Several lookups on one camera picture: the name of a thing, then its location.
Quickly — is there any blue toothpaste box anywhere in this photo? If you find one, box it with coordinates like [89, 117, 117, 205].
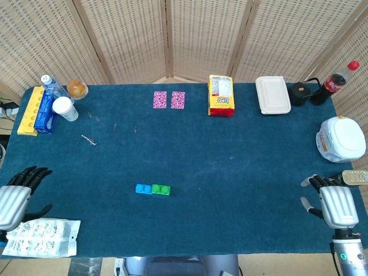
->
[33, 93, 58, 135]

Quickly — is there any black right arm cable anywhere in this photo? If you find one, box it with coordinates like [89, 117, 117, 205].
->
[329, 243, 346, 276]

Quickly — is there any green toy brick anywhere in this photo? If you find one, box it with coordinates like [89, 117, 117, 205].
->
[151, 183, 171, 198]

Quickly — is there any yellow plastic tray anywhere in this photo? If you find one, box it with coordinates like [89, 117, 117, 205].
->
[17, 86, 46, 136]

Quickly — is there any woven folding screen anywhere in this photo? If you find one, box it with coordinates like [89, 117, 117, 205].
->
[0, 0, 368, 185]

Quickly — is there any blue carpet table cover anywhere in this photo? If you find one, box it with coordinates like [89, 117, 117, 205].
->
[0, 82, 365, 258]

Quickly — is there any pink patterned card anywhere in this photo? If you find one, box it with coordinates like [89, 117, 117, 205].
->
[170, 91, 186, 110]
[153, 91, 168, 110]

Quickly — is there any white lidded lunch box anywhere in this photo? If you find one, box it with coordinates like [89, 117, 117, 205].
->
[255, 75, 292, 116]

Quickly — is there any white rice cooker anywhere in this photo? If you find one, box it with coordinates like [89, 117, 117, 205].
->
[315, 116, 367, 164]

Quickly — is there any white printed plastic bag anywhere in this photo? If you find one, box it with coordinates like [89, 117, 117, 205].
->
[1, 217, 82, 258]

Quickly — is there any white paper cup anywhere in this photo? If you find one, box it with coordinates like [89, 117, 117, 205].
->
[52, 96, 79, 122]

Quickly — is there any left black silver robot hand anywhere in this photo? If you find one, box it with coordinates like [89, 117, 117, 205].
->
[0, 165, 54, 233]

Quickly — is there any white power strip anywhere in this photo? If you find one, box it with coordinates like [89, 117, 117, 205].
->
[0, 100, 20, 118]

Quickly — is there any clear water bottle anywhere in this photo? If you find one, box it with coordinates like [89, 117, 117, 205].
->
[40, 74, 75, 102]

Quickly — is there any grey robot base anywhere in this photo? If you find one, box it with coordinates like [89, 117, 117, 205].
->
[114, 254, 240, 276]

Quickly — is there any orange jelly cup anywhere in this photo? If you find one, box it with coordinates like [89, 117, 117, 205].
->
[67, 79, 89, 100]

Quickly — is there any cola bottle red cap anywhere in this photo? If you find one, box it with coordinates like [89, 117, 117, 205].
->
[312, 60, 361, 106]

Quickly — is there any blue toy brick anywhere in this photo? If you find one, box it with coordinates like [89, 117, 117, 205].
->
[135, 183, 153, 197]

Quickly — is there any right silver white-tipped robot hand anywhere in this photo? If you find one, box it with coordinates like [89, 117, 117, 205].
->
[300, 174, 360, 230]

